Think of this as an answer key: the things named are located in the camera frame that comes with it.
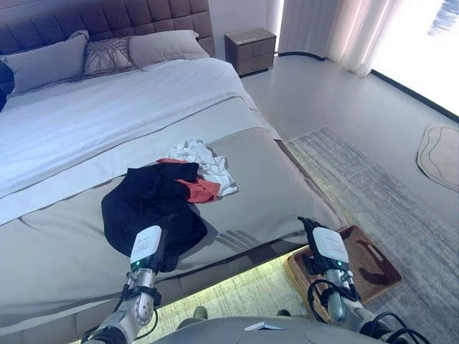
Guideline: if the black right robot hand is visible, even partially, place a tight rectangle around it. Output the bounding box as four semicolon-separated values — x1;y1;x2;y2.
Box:
297;216;351;276

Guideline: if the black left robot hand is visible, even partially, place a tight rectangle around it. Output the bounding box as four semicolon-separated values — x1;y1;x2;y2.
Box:
129;225;163;270

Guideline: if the black garment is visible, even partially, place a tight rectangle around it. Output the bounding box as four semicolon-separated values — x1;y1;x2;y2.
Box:
101;163;209;273

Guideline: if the red orange garment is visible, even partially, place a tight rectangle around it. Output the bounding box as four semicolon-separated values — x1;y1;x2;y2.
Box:
156;158;220;204

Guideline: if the white garment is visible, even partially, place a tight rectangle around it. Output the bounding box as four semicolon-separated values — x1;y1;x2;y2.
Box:
168;138;240;198

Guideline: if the woven wicker basket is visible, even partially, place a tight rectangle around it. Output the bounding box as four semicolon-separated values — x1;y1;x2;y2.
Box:
283;224;403;323

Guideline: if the beige bed runner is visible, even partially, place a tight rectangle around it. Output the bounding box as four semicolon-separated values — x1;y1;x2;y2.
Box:
0;127;347;316

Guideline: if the upholstered bed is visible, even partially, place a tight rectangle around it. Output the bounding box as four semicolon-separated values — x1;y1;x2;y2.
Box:
0;57;349;340

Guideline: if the grey striped area rug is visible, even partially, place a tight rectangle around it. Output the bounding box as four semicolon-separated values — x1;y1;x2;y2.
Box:
157;125;459;344

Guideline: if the grey robot torso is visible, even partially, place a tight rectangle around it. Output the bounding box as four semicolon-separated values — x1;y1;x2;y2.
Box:
171;315;363;344

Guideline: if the white duvet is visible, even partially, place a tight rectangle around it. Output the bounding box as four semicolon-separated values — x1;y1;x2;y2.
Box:
0;57;284;226

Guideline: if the small oval outlined rug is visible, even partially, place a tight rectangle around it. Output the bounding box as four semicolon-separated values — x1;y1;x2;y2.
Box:
416;123;459;193

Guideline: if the patterned decorative pillow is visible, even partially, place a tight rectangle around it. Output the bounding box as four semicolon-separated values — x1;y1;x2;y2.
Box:
82;37;139;78

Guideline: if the grey pillow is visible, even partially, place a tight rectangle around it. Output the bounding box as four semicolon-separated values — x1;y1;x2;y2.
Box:
0;30;90;96
128;29;209;71

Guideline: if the brown wooden nightstand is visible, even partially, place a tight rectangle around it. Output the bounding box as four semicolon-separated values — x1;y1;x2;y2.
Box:
224;27;277;77

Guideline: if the sheer white curtain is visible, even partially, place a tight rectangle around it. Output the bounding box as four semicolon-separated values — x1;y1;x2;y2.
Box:
278;0;392;78

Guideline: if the dark blue cushion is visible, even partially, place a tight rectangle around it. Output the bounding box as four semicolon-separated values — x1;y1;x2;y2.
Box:
0;60;15;112

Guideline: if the brown tufted headboard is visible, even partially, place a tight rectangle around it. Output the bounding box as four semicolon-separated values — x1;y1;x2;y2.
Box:
0;0;215;96

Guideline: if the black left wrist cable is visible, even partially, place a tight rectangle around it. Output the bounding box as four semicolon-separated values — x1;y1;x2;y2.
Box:
118;282;159;333

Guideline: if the black window floor rail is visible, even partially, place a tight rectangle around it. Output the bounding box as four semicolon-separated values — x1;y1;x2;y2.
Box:
278;51;459;118

